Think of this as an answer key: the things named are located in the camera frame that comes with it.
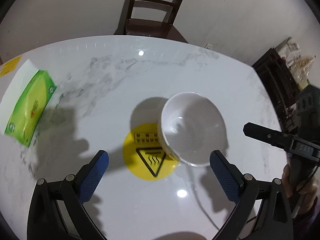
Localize person's right hand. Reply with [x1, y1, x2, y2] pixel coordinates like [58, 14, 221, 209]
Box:
[281, 164, 319, 208]

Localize yellow warning sticker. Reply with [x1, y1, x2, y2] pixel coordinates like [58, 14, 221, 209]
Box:
[123, 123, 179, 181]

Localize white bowl blue base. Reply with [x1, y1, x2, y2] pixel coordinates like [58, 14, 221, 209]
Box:
[157, 92, 228, 167]

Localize dark wooden shelf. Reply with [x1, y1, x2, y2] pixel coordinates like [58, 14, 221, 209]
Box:
[252, 48, 299, 133]

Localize packages on shelf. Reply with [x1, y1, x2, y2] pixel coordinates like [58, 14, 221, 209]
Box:
[276, 37, 316, 91]

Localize green tissue pack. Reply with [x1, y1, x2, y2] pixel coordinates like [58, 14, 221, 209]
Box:
[1, 59, 56, 147]

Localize small yellow label sticker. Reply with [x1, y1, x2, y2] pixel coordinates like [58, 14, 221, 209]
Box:
[0, 55, 22, 77]

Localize dark wooden chair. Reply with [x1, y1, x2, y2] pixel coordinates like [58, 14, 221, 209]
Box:
[114, 0, 187, 43]

